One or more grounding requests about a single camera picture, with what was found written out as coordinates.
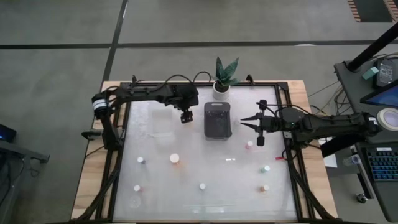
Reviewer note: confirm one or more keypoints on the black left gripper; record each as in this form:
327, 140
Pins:
186, 95

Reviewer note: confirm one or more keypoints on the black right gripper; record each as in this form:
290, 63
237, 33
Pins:
270, 123

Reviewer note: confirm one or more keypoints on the pink white-capped pill bottle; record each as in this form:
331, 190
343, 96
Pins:
249, 144

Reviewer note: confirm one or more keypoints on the large white-capped pill bottle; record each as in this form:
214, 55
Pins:
174, 158

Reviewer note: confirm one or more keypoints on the green white-capped pill bottle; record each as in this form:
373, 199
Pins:
266, 168

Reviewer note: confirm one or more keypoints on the orange white-capped pill bottle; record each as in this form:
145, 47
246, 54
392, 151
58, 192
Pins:
265, 188

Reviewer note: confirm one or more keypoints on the small white-capped pill bottle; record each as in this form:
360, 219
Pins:
202, 186

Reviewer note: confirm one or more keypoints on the red white-capped pill bottle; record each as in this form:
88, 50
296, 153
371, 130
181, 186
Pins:
137, 188

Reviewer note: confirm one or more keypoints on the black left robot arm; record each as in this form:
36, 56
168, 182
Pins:
140, 92

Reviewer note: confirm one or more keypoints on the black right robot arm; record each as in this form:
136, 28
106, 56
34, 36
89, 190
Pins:
326, 122

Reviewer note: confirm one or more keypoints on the dark gray plastic bin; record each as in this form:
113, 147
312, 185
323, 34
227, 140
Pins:
217, 124

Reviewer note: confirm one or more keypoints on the snake plant in white pot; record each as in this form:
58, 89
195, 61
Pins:
217, 95

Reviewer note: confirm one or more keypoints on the white paper sheet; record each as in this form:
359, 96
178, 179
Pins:
330, 160

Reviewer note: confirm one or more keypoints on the clear round plastic container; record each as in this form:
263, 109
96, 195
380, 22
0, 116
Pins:
135, 201

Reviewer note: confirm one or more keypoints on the gray equipment cart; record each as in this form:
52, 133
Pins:
351, 93

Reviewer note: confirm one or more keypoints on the clear plastic bottle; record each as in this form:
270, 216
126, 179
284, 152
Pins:
353, 160

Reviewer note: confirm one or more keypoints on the white tape roll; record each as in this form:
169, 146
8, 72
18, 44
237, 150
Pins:
380, 118

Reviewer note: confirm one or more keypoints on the teal block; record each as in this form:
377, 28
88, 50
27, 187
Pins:
370, 73

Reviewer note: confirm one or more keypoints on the caster wheel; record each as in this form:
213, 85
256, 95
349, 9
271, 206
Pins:
361, 198

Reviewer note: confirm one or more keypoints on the black backlit keyboard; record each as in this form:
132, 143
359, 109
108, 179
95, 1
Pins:
384, 165

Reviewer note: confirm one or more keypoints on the monitor with blue screen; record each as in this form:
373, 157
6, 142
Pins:
388, 98

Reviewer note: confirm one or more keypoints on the black metal pole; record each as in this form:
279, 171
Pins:
373, 48

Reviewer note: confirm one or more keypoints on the dark rug with striped edge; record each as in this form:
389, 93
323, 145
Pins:
373, 11

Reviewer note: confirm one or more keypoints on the gray metal stand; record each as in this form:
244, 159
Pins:
18, 152

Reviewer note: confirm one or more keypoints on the black device with blue light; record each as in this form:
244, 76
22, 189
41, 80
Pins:
7, 133

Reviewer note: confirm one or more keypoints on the black aluminium table frame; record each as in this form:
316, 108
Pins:
267, 84

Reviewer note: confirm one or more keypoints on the small black frame clamp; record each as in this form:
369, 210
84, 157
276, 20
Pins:
134, 79
250, 79

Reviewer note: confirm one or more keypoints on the black camera clamp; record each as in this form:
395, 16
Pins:
91, 134

